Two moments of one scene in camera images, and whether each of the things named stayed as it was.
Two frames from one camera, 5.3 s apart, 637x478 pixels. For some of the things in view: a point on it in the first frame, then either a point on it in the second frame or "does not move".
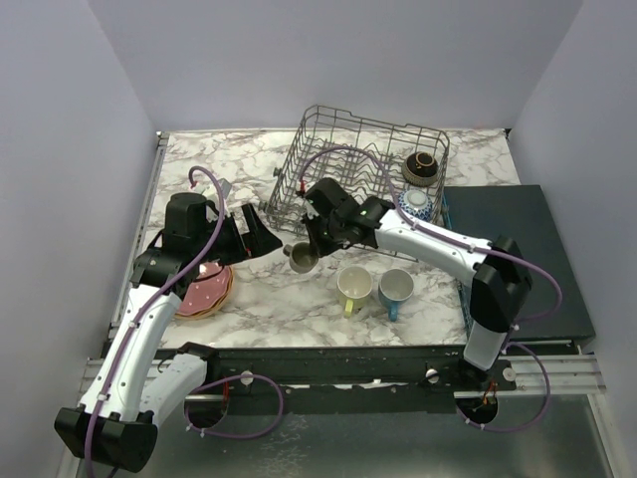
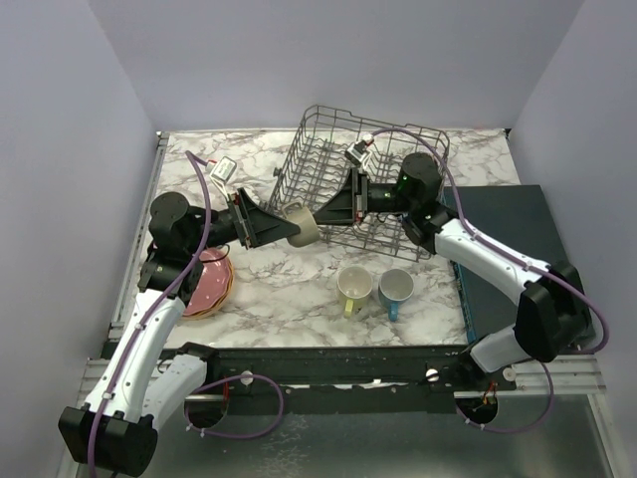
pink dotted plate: (209, 289) does not move
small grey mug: (302, 257) to (309, 233)
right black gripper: (321, 248) to (340, 209)
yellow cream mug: (354, 286) does not move
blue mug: (395, 286) does not move
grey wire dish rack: (401, 164) does not move
